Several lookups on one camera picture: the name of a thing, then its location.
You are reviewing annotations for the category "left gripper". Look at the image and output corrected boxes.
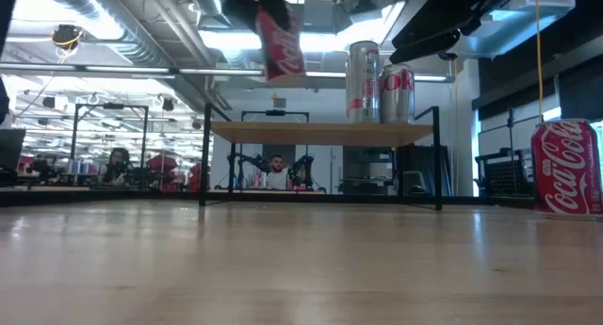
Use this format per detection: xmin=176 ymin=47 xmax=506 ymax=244
xmin=221 ymin=0 xmax=294 ymax=32

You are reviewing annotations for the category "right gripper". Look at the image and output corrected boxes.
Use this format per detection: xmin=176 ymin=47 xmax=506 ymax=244
xmin=389 ymin=0 xmax=527 ymax=65

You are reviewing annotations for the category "red Coca-Cola can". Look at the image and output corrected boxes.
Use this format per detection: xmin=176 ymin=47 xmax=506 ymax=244
xmin=254 ymin=5 xmax=307 ymax=85
xmin=530 ymin=118 xmax=603 ymax=221

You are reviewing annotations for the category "silver Diet Coke can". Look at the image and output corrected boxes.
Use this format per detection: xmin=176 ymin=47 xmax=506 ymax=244
xmin=379 ymin=63 xmax=416 ymax=125

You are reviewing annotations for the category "white Celsius Peach Vibe can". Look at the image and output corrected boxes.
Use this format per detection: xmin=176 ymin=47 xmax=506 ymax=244
xmin=346 ymin=41 xmax=382 ymax=125

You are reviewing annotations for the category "bright ceiling light panel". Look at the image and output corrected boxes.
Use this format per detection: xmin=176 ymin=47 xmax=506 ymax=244
xmin=197 ymin=28 xmax=352 ymax=54

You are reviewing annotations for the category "black tripod stand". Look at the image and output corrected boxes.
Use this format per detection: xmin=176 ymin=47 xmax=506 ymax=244
xmin=478 ymin=107 xmax=541 ymax=153

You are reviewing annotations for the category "black equipment case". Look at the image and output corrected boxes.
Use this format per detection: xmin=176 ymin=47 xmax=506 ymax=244
xmin=402 ymin=143 xmax=452 ymax=197

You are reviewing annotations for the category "person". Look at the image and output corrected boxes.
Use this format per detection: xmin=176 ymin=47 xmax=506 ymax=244
xmin=264 ymin=154 xmax=291 ymax=191
xmin=100 ymin=147 xmax=134 ymax=186

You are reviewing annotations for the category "long ceiling light strip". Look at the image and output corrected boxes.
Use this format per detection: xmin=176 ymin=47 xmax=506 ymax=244
xmin=0 ymin=63 xmax=268 ymax=79

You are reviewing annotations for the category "red bulky background object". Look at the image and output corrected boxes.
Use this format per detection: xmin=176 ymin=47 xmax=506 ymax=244
xmin=144 ymin=154 xmax=179 ymax=192

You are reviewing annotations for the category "black monitor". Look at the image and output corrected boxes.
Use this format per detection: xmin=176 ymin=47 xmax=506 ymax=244
xmin=0 ymin=128 xmax=27 ymax=173

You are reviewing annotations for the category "black background station frame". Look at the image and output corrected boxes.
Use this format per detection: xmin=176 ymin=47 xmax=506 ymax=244
xmin=70 ymin=102 xmax=150 ymax=190
xmin=239 ymin=108 xmax=311 ymax=192

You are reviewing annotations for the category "yellow hanging cable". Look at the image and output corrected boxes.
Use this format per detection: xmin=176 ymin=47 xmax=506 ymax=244
xmin=534 ymin=0 xmax=545 ymax=124

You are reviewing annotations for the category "wooden shelf with black frame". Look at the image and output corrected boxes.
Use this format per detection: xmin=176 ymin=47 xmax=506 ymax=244
xmin=198 ymin=102 xmax=444 ymax=212

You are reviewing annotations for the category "silver ventilation duct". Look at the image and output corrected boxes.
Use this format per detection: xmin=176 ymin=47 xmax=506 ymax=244
xmin=37 ymin=0 xmax=178 ymax=68

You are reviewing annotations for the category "black wire mesh cart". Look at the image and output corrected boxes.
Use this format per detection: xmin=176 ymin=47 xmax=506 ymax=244
xmin=474 ymin=148 xmax=536 ymax=198

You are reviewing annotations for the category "black ceiling cable reel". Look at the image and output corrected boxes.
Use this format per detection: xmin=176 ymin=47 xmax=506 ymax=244
xmin=50 ymin=24 xmax=85 ymax=51

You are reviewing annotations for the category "black metal table frame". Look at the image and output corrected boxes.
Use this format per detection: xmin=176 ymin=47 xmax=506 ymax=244
xmin=0 ymin=187 xmax=538 ymax=209

